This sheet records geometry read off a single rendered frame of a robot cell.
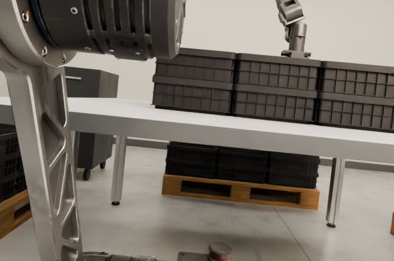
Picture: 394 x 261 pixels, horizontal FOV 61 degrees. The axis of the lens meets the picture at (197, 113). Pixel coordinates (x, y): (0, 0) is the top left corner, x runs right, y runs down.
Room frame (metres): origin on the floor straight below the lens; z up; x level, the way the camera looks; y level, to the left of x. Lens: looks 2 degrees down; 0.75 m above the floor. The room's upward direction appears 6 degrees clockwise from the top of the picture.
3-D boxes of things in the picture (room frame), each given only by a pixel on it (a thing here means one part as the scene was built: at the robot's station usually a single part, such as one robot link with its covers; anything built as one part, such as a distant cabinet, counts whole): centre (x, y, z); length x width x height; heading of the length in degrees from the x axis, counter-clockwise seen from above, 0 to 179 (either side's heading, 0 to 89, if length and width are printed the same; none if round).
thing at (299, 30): (1.28, -0.35, 1.04); 0.07 x 0.06 x 0.07; 179
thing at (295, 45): (1.28, -0.35, 0.98); 0.10 x 0.07 x 0.07; 85
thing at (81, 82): (2.93, 1.01, 0.45); 0.62 x 0.45 x 0.90; 0
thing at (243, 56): (1.39, -0.28, 0.92); 0.40 x 0.30 x 0.02; 176
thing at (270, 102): (1.39, -0.28, 0.76); 0.40 x 0.30 x 0.12; 176
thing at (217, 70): (1.41, 0.01, 0.87); 0.40 x 0.30 x 0.11; 176
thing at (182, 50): (1.41, 0.01, 0.92); 0.40 x 0.30 x 0.02; 176
